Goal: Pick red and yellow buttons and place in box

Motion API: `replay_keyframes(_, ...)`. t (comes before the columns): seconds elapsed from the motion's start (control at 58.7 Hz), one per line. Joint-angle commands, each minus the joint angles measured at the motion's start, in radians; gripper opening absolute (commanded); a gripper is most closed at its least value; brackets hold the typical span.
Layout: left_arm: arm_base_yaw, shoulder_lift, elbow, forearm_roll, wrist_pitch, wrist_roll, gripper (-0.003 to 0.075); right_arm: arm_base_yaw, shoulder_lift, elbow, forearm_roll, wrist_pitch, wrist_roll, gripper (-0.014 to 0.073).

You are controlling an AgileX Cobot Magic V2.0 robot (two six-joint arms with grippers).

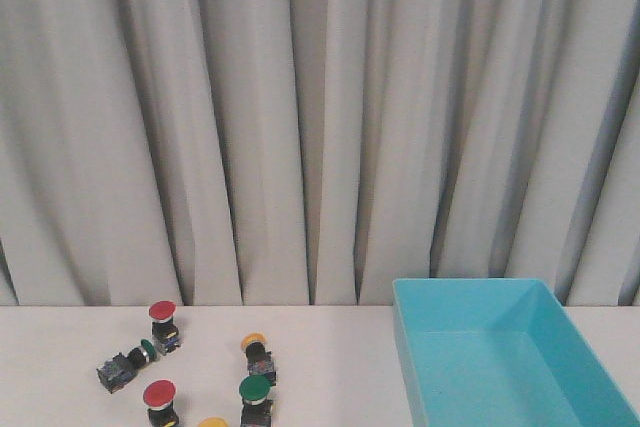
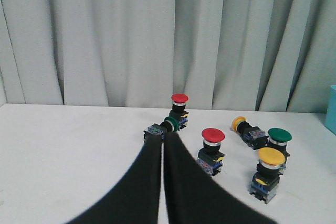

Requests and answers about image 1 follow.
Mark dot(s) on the yellow push button front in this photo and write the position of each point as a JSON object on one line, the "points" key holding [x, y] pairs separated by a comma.
{"points": [[213, 422]]}

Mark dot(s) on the yellow push button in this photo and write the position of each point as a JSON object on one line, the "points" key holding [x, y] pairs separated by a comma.
{"points": [[259, 360], [213, 422]]}

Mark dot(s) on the red push button front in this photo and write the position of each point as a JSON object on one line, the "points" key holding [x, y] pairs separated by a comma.
{"points": [[159, 398]]}

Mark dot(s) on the red push button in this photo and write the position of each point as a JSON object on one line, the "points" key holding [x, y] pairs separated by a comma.
{"points": [[159, 398], [165, 333]]}

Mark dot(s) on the light blue plastic box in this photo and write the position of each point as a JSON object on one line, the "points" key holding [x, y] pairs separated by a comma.
{"points": [[498, 352]]}

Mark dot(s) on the white pleated curtain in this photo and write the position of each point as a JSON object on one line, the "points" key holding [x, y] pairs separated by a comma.
{"points": [[310, 152]]}

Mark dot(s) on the yellow push button back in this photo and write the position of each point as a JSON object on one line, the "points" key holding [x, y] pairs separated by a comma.
{"points": [[259, 360]]}

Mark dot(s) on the green push button front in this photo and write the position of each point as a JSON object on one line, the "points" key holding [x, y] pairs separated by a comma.
{"points": [[254, 391]]}

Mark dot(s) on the red push button back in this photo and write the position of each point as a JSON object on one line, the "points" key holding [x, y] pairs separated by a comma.
{"points": [[165, 333]]}

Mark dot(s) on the green push button lying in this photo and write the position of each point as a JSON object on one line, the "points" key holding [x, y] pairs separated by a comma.
{"points": [[115, 373]]}

